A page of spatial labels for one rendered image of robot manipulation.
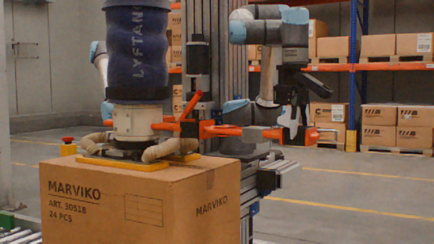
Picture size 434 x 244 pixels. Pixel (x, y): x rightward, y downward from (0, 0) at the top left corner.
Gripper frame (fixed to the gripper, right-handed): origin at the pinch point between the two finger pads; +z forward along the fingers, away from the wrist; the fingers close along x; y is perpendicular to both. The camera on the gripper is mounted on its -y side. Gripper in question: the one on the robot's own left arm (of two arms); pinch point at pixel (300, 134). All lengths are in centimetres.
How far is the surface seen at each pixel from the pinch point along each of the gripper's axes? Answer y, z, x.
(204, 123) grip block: 31.2, -1.5, 2.4
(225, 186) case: 30.0, 20.9, -8.5
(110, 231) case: 55, 33, 21
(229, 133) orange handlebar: 21.5, 0.7, 3.4
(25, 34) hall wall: 996, -120, -628
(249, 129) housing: 14.6, -0.7, 3.5
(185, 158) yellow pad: 43.5, 11.9, -4.3
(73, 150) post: 153, 26, -50
